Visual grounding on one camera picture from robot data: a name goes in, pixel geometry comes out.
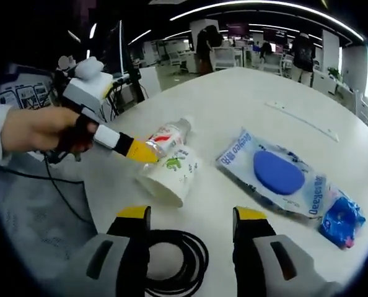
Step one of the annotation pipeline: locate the white office chair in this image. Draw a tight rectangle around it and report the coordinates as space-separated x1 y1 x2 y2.
214 46 239 72

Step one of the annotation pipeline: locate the blue tissue pack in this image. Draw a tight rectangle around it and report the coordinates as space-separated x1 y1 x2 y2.
318 184 367 250

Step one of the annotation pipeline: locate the clear plastic water bottle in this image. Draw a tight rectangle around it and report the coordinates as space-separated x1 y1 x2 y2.
144 116 195 156

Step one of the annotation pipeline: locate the white paper cup green print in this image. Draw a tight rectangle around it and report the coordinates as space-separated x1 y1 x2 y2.
135 147 202 208

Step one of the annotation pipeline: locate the clear plastic ruler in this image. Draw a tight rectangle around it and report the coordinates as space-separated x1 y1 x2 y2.
264 101 340 143

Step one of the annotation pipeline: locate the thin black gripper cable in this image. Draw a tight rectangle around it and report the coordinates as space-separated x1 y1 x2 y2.
0 150 95 225

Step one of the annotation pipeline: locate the wet wipes pack blue lid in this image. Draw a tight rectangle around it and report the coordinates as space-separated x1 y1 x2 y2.
215 126 328 220

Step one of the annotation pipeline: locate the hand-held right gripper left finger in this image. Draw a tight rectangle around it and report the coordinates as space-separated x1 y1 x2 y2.
52 205 151 297

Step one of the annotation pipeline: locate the person's left hand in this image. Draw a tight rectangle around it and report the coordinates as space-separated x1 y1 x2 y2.
2 106 99 155

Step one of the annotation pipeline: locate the white tabletop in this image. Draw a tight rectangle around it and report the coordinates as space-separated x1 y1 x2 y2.
89 67 368 297

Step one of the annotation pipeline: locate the black desk monitor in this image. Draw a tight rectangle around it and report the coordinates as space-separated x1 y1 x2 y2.
108 19 142 100

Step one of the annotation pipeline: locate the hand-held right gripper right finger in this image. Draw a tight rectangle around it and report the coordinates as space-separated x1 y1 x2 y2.
232 206 343 297

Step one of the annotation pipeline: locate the white blue printed board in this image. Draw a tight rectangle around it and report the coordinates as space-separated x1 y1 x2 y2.
0 80 52 110

